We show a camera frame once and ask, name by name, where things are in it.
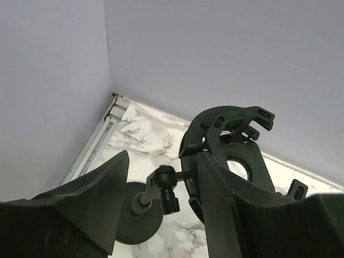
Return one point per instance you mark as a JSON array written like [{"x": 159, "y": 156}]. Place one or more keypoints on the black round base stand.
[{"x": 226, "y": 134}]

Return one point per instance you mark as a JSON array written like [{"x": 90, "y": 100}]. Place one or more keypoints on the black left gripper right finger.
[{"x": 243, "y": 220}]

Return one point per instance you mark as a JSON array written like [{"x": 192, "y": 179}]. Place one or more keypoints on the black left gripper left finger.
[{"x": 77, "y": 219}]

